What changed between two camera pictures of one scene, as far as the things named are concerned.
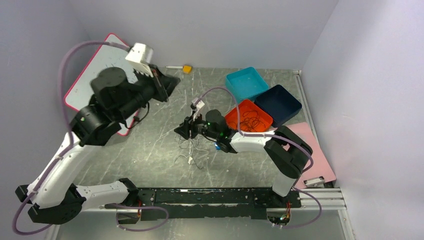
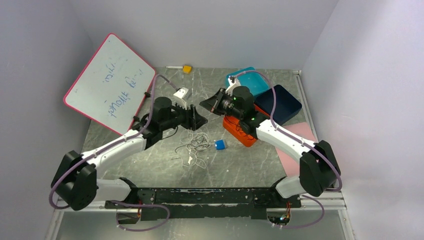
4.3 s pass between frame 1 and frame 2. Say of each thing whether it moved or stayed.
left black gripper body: moved
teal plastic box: stayed
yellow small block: stayed
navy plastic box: stayed
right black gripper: moved
